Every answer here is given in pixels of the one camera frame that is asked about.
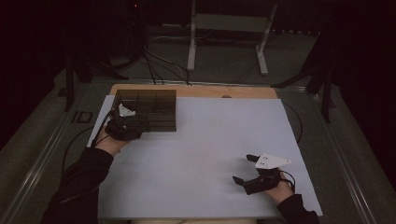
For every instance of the metal floor rail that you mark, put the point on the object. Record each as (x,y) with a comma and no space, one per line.
(345,161)
(34,174)

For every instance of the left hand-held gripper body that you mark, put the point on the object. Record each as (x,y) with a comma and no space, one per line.
(124,127)

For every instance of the white board table cover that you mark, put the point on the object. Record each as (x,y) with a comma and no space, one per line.
(199,161)

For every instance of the dark transparent drawer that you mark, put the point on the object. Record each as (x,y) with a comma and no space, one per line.
(162,125)

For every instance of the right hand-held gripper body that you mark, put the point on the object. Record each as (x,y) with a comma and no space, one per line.
(264,182)

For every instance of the dark transparent drawer box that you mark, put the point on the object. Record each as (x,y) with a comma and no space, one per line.
(155,104)

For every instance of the white metal stand frame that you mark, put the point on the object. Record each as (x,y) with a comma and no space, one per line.
(229,22)

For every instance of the person's right hand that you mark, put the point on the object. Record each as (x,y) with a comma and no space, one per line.
(280,193)

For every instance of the black tripod stand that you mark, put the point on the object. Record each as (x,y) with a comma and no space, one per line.
(325,93)
(69,84)

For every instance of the person's left hand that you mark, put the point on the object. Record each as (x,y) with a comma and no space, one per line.
(112,143)

